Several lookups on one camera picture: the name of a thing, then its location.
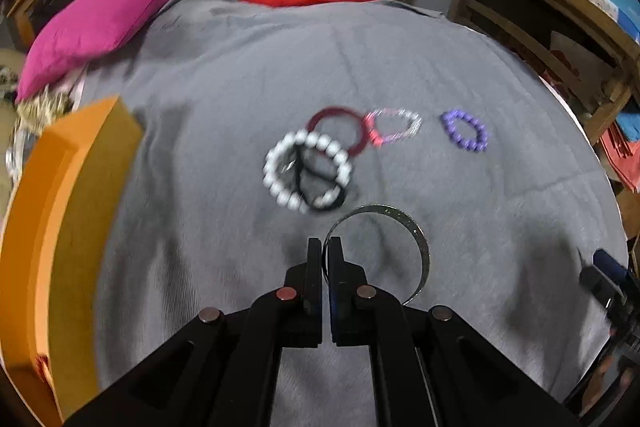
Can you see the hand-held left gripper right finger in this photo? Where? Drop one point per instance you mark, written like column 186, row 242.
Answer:
column 336, row 267

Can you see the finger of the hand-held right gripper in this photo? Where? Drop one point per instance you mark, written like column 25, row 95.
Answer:
column 607, row 268

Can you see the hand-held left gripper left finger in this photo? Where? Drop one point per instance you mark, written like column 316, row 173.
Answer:
column 314, row 267

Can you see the silver metal bangle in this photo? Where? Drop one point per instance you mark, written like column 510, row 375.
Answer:
column 419, row 241

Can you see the maroon bangle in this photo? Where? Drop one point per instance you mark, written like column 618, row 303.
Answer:
column 356, row 142

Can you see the orange box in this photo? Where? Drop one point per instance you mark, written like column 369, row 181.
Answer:
column 65, row 207

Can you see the stack of red books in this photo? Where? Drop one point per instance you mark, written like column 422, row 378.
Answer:
column 625, row 147

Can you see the grey blanket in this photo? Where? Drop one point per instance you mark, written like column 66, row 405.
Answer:
column 225, row 107

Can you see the beige patterned cloth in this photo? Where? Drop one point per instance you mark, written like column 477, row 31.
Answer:
column 42, row 104

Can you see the magenta pillow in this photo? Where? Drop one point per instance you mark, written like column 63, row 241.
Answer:
column 95, row 27

